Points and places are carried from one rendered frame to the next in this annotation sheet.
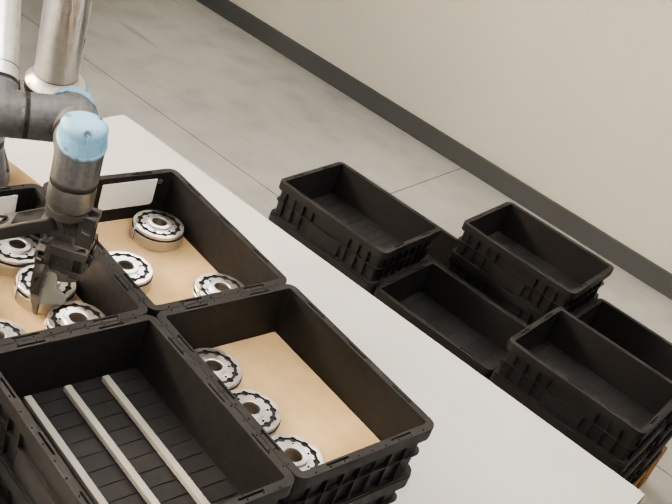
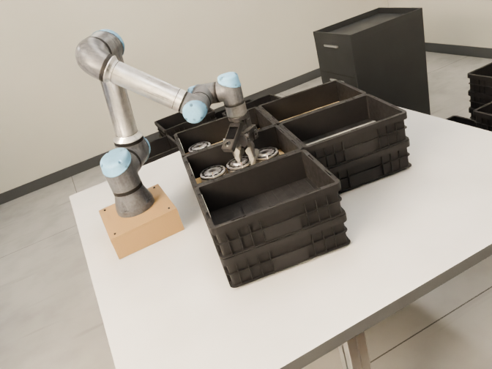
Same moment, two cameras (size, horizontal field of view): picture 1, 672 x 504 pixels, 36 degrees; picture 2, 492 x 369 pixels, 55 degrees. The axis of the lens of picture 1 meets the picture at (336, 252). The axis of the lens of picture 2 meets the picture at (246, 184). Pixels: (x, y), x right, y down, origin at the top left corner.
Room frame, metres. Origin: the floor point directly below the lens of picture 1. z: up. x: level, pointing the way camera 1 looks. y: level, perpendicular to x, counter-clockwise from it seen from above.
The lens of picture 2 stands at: (0.27, 1.65, 1.60)
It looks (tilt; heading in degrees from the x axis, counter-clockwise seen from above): 27 degrees down; 314
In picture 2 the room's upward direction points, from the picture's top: 16 degrees counter-clockwise
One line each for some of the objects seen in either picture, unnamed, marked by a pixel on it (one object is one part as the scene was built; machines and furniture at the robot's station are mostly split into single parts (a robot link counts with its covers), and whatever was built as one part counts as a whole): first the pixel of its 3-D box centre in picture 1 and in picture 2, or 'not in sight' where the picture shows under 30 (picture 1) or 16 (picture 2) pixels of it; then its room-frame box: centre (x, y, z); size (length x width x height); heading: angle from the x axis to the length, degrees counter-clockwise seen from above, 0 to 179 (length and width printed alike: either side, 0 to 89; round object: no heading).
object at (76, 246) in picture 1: (67, 236); (241, 129); (1.38, 0.42, 0.99); 0.09 x 0.08 x 0.12; 96
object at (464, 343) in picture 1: (437, 358); not in sight; (2.43, -0.38, 0.31); 0.40 x 0.30 x 0.34; 61
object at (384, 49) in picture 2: not in sight; (373, 81); (1.75, -1.53, 0.45); 0.62 x 0.45 x 0.90; 61
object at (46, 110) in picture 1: (63, 118); (203, 96); (1.45, 0.49, 1.15); 0.11 x 0.11 x 0.08; 27
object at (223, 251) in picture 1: (157, 259); (226, 142); (1.59, 0.31, 0.87); 0.40 x 0.30 x 0.11; 51
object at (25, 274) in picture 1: (46, 282); (239, 162); (1.41, 0.45, 0.86); 0.10 x 0.10 x 0.01
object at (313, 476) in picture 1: (293, 374); (310, 102); (1.34, 0.00, 0.92); 0.40 x 0.30 x 0.02; 51
